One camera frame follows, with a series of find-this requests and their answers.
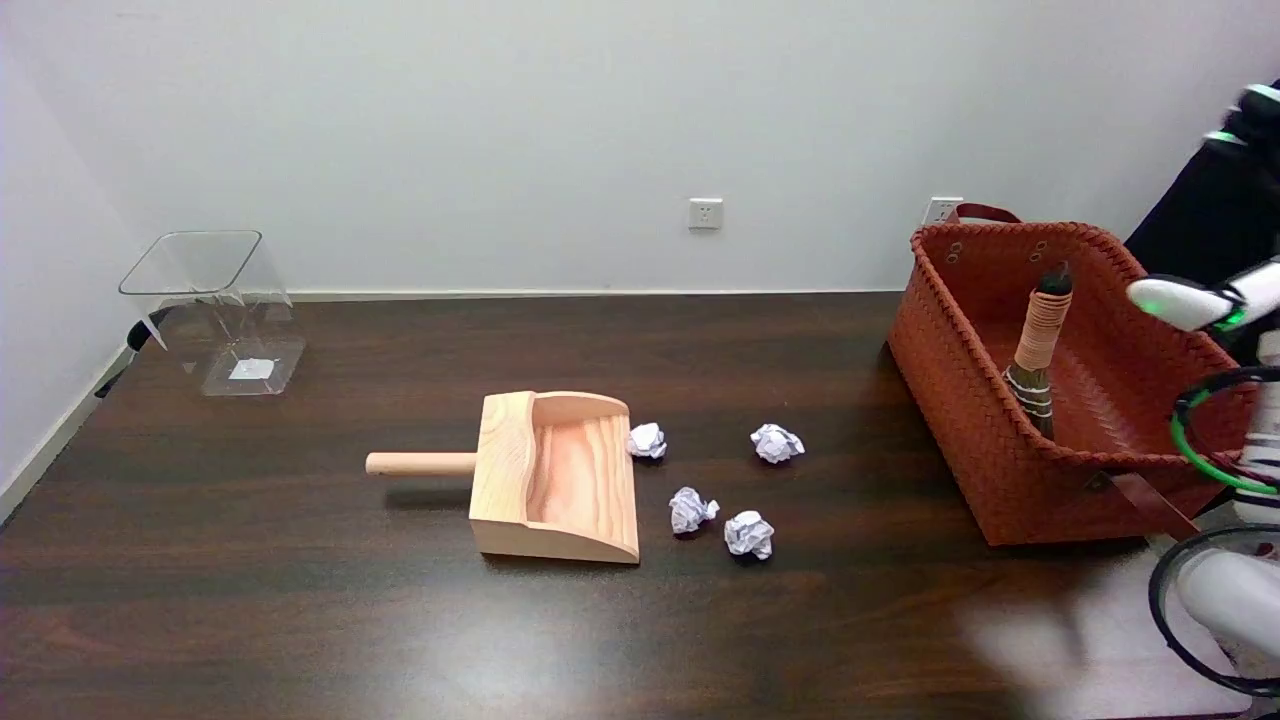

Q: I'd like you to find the straw hand broom orange handle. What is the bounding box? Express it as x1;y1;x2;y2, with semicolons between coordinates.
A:
1002;262;1074;441

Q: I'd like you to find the thin black cable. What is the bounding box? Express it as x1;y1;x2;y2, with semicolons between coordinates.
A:
1174;365;1280;413

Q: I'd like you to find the clear plastic bin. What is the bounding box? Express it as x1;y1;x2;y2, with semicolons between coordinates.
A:
118;230;307;398

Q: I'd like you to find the green cable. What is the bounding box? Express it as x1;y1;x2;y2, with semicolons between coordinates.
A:
1172;385;1280;496

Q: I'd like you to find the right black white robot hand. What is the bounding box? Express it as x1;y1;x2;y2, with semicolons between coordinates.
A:
1128;80;1280;339

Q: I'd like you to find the red-brown woven basket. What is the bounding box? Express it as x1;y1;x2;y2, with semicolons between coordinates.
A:
887;203;1263;548

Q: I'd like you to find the wooden dustpan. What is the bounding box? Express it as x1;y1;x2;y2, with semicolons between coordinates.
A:
365;390;641;565

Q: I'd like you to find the thick black cable loop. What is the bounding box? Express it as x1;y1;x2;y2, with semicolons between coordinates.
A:
1148;525;1280;698

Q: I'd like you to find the black garment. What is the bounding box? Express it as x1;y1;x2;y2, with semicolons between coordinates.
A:
1125;140;1280;291

